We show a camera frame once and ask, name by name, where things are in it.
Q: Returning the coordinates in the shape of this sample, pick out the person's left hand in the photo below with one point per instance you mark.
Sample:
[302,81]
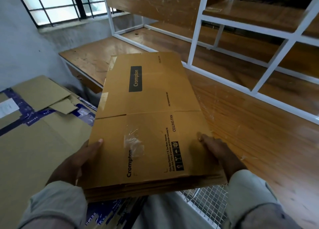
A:
[77,164]

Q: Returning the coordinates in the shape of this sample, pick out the white metal shelf rack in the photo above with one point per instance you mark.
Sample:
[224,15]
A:
[199,24]

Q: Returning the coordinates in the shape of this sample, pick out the brown cardboard box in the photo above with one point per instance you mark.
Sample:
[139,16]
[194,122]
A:
[149,136]

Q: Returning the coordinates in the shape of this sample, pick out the person's right hand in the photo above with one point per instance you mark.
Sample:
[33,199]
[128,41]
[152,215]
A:
[219,151]

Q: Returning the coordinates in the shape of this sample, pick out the wooden table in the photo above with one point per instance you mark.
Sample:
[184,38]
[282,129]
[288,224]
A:
[254,131]

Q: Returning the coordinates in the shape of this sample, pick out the stack of cardboard boxes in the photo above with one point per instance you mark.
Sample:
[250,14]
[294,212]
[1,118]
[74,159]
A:
[35,131]

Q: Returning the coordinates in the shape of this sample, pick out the person's light grey shirt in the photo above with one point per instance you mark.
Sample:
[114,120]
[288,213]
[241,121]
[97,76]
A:
[55,206]

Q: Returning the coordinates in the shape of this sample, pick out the black framed window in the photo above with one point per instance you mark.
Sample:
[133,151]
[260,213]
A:
[55,4]

